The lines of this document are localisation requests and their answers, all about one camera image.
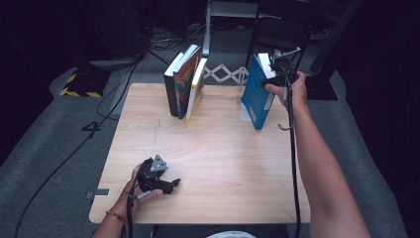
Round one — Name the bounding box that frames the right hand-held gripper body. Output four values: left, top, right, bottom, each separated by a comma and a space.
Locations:
270, 47, 302, 86

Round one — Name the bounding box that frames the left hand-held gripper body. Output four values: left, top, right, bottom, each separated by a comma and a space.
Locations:
137, 154, 169, 193

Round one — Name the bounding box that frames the blue book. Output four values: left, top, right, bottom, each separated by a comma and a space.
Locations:
240, 53, 276, 131

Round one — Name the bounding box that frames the extendable metal bookend rack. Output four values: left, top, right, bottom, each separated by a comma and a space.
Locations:
189, 63, 256, 122

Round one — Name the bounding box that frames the yellow book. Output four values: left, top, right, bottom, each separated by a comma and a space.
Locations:
183, 58, 208, 125

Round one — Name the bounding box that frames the red illustrated cover book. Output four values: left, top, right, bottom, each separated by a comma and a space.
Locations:
172, 44, 202, 121

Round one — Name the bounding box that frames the person's right hand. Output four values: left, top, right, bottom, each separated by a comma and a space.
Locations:
264, 70, 309, 110

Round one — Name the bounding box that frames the person's left hand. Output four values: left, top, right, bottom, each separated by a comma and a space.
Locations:
108, 164, 163, 219

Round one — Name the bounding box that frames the black chair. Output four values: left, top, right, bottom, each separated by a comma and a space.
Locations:
244, 16, 313, 87

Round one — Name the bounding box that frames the person's dark clothing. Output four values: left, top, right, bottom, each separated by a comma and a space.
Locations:
153, 223, 290, 238

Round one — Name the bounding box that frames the thick black book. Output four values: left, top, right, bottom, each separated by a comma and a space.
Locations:
163, 52, 184, 117

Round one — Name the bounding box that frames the dark cabinet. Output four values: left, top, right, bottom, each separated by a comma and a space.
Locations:
77, 0, 148, 62

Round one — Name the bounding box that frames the left hand-held gripper cable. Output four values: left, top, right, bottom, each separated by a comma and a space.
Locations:
123, 178, 143, 238

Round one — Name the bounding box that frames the hand-held gripper cable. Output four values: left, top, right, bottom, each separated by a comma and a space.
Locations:
123, 178, 143, 238
276, 65, 302, 238

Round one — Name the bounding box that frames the orange bracelet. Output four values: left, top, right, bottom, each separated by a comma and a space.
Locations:
105, 210, 128, 224

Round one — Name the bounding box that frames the grey metal table bracket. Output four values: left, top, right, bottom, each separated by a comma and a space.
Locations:
84, 187, 111, 199

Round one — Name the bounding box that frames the dark slanted stand post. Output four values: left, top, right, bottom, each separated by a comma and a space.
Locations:
310, 0, 363, 75

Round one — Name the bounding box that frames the right hand-held gripper cable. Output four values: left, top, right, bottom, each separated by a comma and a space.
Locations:
276, 65, 302, 238

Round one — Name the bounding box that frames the white metal desk frame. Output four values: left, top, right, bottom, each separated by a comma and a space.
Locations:
201, 0, 285, 60

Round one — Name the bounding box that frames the long black floor cable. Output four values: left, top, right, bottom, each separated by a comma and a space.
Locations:
13, 60, 142, 238

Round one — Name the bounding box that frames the looped black floor cable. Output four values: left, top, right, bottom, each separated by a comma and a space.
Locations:
96, 58, 142, 122

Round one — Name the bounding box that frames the bundle of floor cables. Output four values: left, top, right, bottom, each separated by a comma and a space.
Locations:
145, 24, 207, 67

